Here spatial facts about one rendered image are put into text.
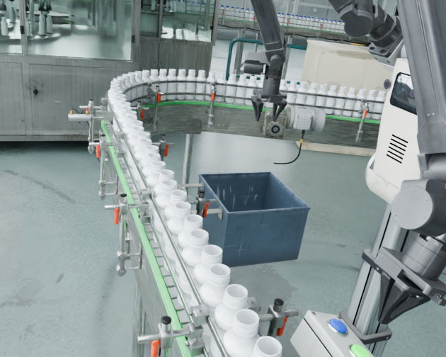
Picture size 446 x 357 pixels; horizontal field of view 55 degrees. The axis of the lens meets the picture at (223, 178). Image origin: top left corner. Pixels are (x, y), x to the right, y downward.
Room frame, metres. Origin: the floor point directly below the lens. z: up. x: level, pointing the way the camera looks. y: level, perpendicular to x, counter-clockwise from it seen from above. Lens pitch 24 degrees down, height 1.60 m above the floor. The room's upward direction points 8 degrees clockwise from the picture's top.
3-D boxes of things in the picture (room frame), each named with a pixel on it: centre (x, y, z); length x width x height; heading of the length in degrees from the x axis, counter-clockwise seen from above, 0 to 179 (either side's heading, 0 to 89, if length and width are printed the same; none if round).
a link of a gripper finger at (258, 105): (1.43, -0.10, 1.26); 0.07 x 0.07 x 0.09; 22
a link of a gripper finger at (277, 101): (1.45, -0.13, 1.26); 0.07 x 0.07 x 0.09; 22
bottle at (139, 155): (1.21, 0.24, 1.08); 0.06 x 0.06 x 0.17
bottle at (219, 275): (0.62, -0.02, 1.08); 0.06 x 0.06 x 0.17
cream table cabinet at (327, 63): (5.18, -1.35, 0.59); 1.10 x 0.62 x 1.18; 96
